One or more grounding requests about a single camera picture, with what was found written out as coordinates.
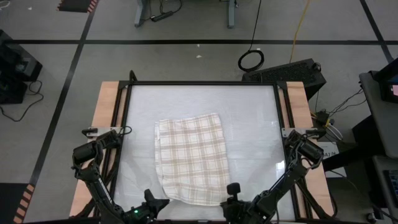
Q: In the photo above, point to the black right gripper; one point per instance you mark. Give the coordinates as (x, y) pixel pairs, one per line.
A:
(234, 211)

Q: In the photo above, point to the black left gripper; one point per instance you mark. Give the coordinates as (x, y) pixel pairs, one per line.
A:
(146, 211)

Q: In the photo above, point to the white beige checked towel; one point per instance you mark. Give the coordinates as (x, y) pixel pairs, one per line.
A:
(192, 155)

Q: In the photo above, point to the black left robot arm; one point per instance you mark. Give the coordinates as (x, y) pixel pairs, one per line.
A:
(93, 180)

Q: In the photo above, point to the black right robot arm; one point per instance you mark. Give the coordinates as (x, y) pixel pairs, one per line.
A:
(286, 180)

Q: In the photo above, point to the white paper label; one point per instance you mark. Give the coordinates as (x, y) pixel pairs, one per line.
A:
(331, 152)

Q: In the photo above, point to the black power brick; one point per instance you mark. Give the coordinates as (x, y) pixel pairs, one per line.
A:
(321, 116)

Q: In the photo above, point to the black caster wheel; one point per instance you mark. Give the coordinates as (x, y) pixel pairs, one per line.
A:
(370, 216)

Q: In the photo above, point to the black orange striped mat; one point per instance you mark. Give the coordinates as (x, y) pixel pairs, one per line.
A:
(74, 5)
(12, 202)

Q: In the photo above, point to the black computer case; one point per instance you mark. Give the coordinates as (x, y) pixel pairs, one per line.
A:
(289, 73)

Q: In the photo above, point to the grey low desk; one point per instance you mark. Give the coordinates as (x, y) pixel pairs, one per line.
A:
(379, 174)

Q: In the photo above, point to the dark keyboard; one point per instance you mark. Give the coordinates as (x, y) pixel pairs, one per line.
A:
(393, 183)

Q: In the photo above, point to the black power strip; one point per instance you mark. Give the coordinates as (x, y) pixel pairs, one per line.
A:
(161, 16)

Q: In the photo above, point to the grey desk leg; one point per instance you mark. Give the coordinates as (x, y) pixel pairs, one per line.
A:
(140, 15)
(231, 15)

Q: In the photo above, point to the black monitor device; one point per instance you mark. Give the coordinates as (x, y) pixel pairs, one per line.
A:
(388, 79)

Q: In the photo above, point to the black equipment stack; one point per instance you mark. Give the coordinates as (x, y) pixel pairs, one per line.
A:
(14, 62)

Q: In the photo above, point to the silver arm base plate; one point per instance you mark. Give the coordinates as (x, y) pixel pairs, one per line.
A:
(287, 132)

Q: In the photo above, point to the black table frame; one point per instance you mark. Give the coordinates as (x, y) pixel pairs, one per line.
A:
(202, 83)

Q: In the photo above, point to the black corner bracket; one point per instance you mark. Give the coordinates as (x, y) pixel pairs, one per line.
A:
(133, 77)

